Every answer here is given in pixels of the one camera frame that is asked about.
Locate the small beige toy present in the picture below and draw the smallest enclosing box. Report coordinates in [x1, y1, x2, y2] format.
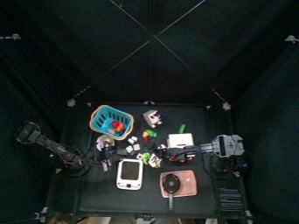
[96, 134, 117, 151]

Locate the green toy star fruit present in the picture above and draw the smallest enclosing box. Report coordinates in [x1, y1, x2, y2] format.
[141, 151, 152, 165]

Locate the white toy tablet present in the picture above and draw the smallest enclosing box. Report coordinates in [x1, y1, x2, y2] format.
[116, 157, 145, 191]

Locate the pink plastic tray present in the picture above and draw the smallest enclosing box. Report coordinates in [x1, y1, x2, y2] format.
[159, 170, 199, 199]

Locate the teal basket with orange rim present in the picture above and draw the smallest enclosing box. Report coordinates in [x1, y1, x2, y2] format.
[88, 104, 136, 142]

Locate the gray cube toy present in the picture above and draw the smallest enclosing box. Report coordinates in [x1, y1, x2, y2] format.
[141, 109, 164, 129]

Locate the thin white diagonal cord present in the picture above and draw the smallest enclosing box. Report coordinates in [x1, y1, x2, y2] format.
[69, 0, 208, 102]
[107, 0, 231, 107]

